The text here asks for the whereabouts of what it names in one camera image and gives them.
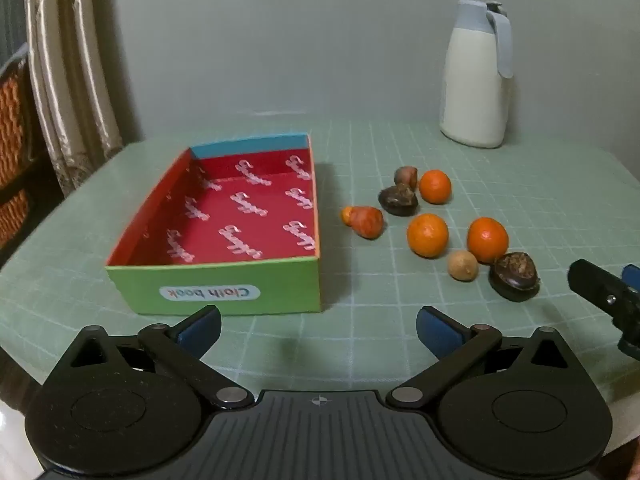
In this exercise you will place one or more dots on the green grid table mat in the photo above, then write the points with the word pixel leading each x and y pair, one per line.
pixel 550 200

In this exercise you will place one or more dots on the dark water chestnut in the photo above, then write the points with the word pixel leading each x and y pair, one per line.
pixel 398 201
pixel 515 272

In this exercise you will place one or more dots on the colourful cardboard box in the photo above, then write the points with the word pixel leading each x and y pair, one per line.
pixel 235 210

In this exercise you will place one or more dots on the beige satin curtain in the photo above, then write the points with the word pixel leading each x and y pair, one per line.
pixel 75 75

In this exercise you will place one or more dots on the orange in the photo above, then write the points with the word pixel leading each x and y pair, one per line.
pixel 487 240
pixel 435 186
pixel 427 236

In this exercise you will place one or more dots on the small kumquat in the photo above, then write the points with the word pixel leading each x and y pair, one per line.
pixel 346 215

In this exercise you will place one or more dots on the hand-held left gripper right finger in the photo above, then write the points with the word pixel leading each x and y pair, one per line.
pixel 439 332

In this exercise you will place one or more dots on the reddish mottled fruit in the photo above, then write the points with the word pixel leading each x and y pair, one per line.
pixel 368 222

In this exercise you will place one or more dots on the beige longan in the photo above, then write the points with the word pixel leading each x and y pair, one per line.
pixel 462 265

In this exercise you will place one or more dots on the wooden bench with orange cushion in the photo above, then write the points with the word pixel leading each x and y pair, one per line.
pixel 12 125

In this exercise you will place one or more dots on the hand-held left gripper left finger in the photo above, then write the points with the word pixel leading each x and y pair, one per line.
pixel 201 331

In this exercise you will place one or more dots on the white thermos jug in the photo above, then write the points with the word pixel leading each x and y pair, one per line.
pixel 475 85

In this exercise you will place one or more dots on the small reddish-brown water chestnut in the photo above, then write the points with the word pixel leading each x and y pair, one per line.
pixel 405 175

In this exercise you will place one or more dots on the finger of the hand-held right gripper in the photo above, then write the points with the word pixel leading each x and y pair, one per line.
pixel 597 287
pixel 632 277

